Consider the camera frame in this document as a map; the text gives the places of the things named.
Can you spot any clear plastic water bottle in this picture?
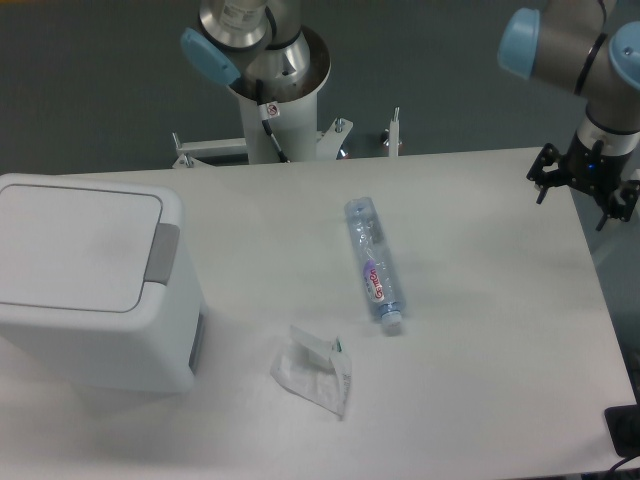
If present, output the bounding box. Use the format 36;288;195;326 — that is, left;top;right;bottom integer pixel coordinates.
344;197;404;336

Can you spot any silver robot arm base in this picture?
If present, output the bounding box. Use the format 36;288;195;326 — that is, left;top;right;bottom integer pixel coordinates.
180;1;331;102

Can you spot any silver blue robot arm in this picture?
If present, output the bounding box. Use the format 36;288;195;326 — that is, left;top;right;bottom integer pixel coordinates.
497;1;639;228

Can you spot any white trash can lid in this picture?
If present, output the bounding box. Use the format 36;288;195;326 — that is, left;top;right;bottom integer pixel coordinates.
1;183;180;313

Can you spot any crumpled white plastic wrapper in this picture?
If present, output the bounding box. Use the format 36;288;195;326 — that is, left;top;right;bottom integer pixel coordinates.
270;326;352;419

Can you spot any black device with cable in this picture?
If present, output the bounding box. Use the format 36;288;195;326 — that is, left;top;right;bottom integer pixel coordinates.
604;404;639;479

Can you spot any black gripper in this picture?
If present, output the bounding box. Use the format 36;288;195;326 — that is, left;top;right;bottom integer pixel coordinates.
526;132;639;231

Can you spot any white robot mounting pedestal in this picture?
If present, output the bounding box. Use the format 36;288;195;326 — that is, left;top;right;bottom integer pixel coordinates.
171;74;403;169

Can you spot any white plastic trash can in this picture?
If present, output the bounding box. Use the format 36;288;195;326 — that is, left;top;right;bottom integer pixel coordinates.
1;174;207;393

